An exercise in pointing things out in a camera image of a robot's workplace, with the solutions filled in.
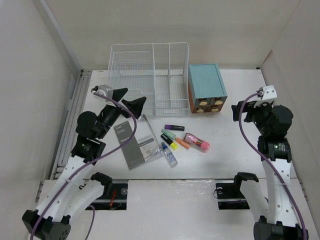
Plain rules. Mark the grey setup guide booklet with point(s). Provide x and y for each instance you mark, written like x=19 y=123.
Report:
x=131 y=151

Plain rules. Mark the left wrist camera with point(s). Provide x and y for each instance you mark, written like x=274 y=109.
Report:
x=103 y=90

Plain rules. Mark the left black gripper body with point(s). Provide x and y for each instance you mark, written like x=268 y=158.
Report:
x=110 y=114

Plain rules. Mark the purple highlighter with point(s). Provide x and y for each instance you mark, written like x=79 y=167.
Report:
x=174 y=127

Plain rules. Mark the clear blue-cap bottle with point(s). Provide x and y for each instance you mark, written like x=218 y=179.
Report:
x=169 y=155

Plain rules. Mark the aluminium rail frame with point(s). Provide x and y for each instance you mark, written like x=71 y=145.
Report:
x=68 y=135

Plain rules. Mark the orange highlighter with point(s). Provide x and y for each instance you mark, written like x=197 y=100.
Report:
x=183 y=143

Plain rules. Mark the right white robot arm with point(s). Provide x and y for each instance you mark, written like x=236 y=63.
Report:
x=276 y=216

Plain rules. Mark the pink capsule pencil case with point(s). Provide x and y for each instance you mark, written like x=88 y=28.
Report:
x=197 y=142

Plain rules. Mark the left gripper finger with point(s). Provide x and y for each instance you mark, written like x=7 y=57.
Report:
x=118 y=94
x=135 y=106

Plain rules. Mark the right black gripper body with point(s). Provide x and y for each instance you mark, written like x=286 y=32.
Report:
x=257 y=114

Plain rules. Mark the white wire desk organizer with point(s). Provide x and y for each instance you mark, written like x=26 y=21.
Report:
x=157 y=71

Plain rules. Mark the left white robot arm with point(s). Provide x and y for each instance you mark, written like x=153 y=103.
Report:
x=52 y=218

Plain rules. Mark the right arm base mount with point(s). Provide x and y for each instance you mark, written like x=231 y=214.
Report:
x=229 y=197

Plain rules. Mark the teal wooden drawer box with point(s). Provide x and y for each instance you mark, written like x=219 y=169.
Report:
x=206 y=90

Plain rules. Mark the green highlighter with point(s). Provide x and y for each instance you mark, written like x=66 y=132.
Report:
x=169 y=134

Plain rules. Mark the yellow highlighter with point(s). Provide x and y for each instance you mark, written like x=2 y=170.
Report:
x=173 y=145

